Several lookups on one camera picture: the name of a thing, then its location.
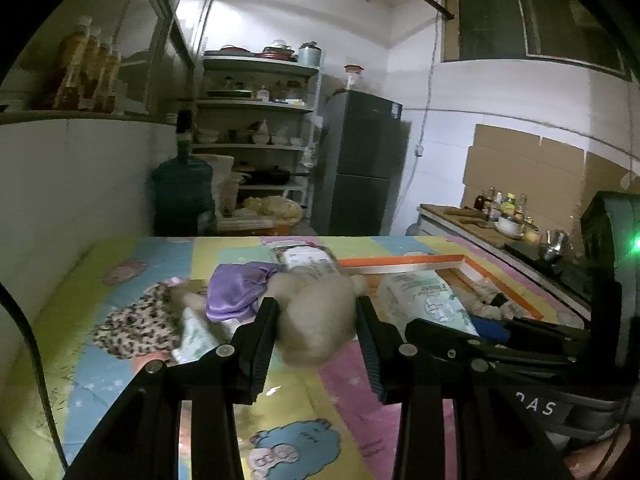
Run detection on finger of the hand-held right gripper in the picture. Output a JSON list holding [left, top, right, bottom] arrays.
[[404, 318, 591, 366], [471, 314, 591, 353]]

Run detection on beige lumpy sack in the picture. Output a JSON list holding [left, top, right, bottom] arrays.
[[242, 195, 304, 224]]

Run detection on leopard print cloth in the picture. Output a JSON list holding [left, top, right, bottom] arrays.
[[92, 282, 185, 359]]

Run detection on orange rimmed cardboard box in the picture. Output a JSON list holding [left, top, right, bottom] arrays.
[[339, 254, 547, 322]]

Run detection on brown wooden board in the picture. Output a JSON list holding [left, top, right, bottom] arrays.
[[438, 205, 489, 226]]

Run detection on glass lidded red bowl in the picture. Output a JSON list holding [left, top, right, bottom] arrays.
[[262, 40, 296, 61]]

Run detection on aluminium sliding window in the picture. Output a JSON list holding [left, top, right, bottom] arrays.
[[114, 0, 202, 117]]

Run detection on black water jug pump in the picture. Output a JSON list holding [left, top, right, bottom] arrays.
[[175, 110, 194, 158]]

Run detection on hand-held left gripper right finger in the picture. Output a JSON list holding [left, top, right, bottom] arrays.
[[354, 296, 573, 480]]

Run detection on metal kettle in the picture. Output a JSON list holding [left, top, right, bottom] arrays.
[[537, 230, 574, 262]]

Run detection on cardboard sheets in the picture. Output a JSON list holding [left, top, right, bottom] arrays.
[[460, 123, 640, 222]]

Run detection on large white wet wipes pack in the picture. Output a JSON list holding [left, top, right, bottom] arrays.
[[377, 270, 479, 337]]

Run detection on stack of plates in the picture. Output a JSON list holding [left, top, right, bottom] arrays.
[[204, 45, 261, 59]]

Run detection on flat packaged bundle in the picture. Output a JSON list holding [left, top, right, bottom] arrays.
[[217, 215, 276, 234]]

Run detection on purple satin cloth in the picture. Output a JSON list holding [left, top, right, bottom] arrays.
[[205, 262, 284, 324]]

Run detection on floral tissue pack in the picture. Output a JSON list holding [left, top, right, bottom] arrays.
[[270, 242, 342, 281]]

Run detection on kitchen counter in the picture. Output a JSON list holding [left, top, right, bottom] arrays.
[[417, 203, 597, 312]]

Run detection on white bowl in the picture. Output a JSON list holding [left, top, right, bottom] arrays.
[[494, 215, 526, 239]]

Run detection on orange liquid bottle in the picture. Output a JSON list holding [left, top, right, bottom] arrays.
[[54, 16, 94, 110]]

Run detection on dark high window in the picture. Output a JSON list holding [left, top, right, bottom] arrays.
[[440, 0, 632, 82]]

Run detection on white wall cable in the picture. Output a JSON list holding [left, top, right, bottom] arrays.
[[399, 10, 447, 233]]

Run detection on white metal shelf rack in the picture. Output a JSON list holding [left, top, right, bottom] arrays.
[[192, 52, 324, 222]]

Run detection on black frying pan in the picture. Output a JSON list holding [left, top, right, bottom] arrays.
[[240, 167, 309, 186]]

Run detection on set of white ceramic bowls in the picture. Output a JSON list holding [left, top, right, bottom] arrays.
[[195, 120, 306, 146]]

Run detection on white sack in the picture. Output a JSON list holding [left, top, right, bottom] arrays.
[[212, 155, 240, 216]]

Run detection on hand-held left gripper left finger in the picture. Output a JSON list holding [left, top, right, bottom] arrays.
[[62, 296, 280, 480]]

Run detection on colourful cartoon printed mat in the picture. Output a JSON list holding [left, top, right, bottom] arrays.
[[10, 235, 593, 480]]

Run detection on dark grey fridge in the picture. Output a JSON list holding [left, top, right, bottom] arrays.
[[312, 90, 409, 237]]

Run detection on black stove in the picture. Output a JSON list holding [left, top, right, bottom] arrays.
[[504, 240, 592, 292]]

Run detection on beige plush toy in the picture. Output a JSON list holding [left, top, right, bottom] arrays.
[[274, 266, 369, 367]]

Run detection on small pale wipes pack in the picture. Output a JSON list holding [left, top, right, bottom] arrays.
[[172, 306, 221, 366]]

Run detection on metal lidded pot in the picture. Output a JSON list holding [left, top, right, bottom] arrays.
[[298, 41, 322, 67]]

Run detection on cluster of seasoning bottles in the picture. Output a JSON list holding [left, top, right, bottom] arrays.
[[474, 187, 540, 234]]

